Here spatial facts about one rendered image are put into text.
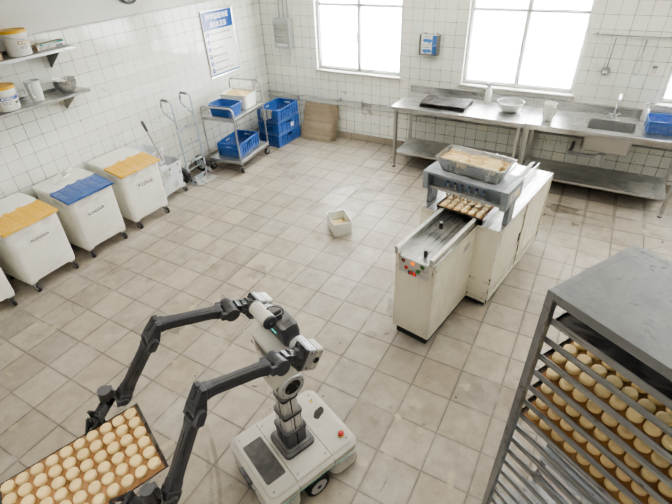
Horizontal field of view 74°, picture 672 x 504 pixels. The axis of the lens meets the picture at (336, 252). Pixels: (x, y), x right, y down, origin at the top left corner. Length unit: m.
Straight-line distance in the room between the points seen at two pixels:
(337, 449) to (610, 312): 1.87
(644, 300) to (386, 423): 2.10
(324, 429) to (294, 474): 0.33
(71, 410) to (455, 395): 2.84
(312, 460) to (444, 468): 0.87
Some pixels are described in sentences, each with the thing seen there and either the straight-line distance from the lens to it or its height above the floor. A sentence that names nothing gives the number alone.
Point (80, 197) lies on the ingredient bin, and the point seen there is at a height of 0.72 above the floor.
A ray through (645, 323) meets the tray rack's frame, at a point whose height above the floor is 1.82.
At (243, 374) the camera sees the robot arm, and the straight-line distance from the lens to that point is 1.95.
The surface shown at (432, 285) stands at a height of 0.66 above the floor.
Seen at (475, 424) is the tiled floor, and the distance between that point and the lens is 3.46.
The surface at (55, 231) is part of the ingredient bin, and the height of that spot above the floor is 0.51.
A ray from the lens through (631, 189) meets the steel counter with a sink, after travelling 6.32.
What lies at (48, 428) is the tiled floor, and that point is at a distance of 4.01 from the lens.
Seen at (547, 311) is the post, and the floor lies 1.74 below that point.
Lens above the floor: 2.81
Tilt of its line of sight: 36 degrees down
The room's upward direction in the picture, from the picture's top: 3 degrees counter-clockwise
